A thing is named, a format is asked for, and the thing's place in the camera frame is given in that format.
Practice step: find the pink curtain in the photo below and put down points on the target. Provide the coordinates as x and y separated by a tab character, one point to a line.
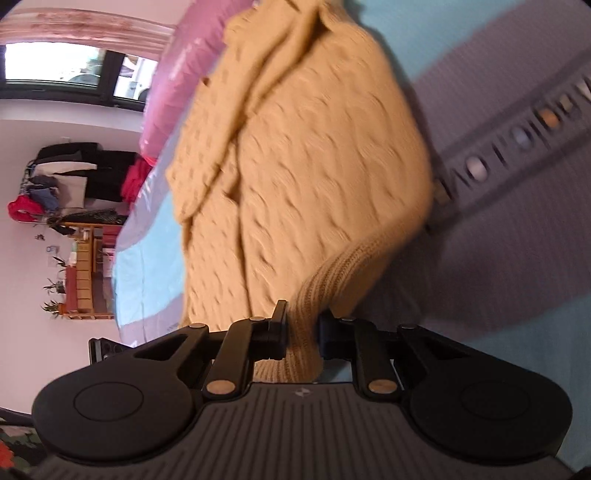
92	27

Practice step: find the red garment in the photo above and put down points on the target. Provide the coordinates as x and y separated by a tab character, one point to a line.
23	207

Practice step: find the dark framed window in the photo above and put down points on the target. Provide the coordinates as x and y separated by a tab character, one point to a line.
46	64

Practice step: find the hanging dark clothes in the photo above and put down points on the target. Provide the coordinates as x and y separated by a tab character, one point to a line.
106	170

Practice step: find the green potted plants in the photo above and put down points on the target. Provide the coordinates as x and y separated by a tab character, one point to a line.
55	286

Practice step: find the dark floral cloth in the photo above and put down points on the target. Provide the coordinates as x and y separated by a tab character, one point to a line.
11	443

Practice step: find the purple floral bed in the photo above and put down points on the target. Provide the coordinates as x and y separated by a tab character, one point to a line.
184	69

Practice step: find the pink clothes pile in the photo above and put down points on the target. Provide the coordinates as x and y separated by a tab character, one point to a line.
134	180

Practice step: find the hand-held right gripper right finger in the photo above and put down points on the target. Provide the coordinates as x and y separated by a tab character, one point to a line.
325	341

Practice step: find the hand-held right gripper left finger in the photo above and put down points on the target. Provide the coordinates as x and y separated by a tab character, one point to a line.
277	332

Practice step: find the wooden shelf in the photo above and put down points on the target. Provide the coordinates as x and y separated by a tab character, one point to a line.
85	277

